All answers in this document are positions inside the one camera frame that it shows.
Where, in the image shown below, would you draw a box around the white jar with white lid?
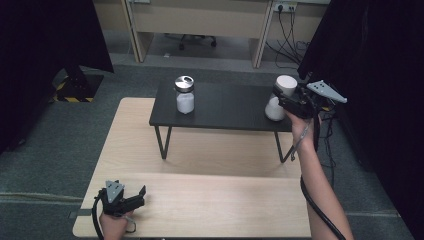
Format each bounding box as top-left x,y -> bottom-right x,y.
264,74 -> 299,122

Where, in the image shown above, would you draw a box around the beige office desk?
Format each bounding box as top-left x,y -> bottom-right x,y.
92,0 -> 331,69

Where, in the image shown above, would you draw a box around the black curtain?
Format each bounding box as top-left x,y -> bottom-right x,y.
0,0 -> 115,155
297,0 -> 424,240

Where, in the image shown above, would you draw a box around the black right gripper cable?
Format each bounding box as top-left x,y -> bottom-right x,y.
299,96 -> 348,240

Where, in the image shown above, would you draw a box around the black floor cables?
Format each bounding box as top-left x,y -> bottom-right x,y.
318,109 -> 337,188

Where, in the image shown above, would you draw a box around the grey left wrist strap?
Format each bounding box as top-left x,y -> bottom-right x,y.
121,214 -> 138,234

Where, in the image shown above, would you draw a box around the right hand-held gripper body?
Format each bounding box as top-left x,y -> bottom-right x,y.
282,80 -> 348,120

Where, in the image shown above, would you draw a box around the grey wrist strap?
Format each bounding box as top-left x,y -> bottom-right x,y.
289,121 -> 313,162
121,214 -> 138,234

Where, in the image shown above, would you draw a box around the glass jar with silver lid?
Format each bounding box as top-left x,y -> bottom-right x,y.
174,75 -> 196,115

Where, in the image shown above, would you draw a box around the white wall power outlet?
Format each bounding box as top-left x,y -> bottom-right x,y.
272,1 -> 298,14

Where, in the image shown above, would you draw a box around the black shelf with metal legs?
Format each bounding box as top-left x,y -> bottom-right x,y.
148,80 -> 305,164

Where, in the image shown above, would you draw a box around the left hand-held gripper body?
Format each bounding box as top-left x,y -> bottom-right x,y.
99,179 -> 131,217

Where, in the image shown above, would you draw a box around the black office chair base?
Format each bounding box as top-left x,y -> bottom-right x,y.
164,33 -> 218,52

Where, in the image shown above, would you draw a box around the bundle of black wall cables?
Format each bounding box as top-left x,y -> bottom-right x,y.
264,6 -> 312,70

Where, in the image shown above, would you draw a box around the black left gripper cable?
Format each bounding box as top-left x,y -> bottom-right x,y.
91,189 -> 107,240

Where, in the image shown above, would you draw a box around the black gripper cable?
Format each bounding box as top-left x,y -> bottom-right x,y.
299,96 -> 348,240
91,189 -> 107,240

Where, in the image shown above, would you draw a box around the grey right wrist strap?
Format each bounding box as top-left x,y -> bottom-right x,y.
289,121 -> 313,162

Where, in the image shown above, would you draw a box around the person's right hand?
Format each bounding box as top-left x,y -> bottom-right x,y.
285,110 -> 323,152

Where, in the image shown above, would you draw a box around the person's left hand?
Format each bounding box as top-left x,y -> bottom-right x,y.
99,209 -> 134,240

